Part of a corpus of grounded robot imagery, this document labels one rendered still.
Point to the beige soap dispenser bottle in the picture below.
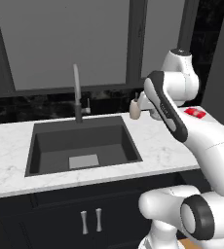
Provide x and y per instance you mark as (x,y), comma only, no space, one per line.
(135,110)

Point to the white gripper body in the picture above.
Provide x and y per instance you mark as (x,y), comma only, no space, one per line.
(143,102)

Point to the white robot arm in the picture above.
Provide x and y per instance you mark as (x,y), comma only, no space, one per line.
(211,146)

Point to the dark grey sink basin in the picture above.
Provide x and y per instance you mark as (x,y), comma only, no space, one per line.
(52,152)

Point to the light grey square sink drain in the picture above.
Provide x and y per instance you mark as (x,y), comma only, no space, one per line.
(83,161)

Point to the dark cupboard door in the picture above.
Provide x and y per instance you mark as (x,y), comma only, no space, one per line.
(120,220)
(45,223)

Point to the dark framed window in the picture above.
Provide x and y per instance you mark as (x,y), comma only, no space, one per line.
(68,42)

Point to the grey sink tap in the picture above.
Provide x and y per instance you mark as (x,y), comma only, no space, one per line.
(77,97)

